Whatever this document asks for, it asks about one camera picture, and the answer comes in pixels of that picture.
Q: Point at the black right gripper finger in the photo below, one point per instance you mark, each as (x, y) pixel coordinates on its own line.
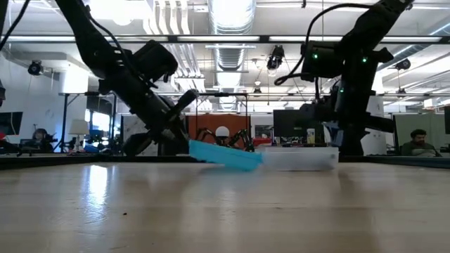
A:
(333, 135)
(355, 142)

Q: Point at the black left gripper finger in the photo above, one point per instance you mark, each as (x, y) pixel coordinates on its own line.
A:
(177, 142)
(137, 144)

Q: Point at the translucent blue box lid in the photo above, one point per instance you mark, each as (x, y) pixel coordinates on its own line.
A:
(225, 156)

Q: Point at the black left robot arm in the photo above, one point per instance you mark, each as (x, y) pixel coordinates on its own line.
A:
(88, 42)

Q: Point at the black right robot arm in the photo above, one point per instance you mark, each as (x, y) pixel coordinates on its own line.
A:
(372, 24)

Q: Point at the clear plastic supply box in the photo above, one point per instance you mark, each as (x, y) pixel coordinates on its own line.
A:
(302, 160)

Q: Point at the dark computer monitor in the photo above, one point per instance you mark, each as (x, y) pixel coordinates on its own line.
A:
(292, 124)

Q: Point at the white ball lamp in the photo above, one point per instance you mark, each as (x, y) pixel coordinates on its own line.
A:
(222, 132)

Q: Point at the white shade table lamp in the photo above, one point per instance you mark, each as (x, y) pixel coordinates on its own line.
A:
(79, 128)

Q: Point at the seated person at desk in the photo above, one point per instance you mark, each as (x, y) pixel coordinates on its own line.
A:
(419, 143)

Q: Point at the seated person with headphones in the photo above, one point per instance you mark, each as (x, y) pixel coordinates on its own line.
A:
(40, 138)

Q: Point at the orange partition wall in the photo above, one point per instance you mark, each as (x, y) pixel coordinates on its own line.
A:
(214, 124)

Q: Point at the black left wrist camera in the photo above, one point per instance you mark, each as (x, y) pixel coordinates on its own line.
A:
(154, 61)

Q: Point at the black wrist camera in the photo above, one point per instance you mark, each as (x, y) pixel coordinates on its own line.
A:
(154, 61)
(321, 59)

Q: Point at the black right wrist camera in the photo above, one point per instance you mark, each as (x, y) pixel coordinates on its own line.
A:
(321, 59)

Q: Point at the black ceiling camera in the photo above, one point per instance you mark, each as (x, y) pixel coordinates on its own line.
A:
(35, 67)
(403, 64)

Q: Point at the black overhead camera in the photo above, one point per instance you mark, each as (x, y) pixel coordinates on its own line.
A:
(276, 58)

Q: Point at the silver ceiling duct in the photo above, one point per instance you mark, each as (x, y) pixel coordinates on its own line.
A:
(230, 21)

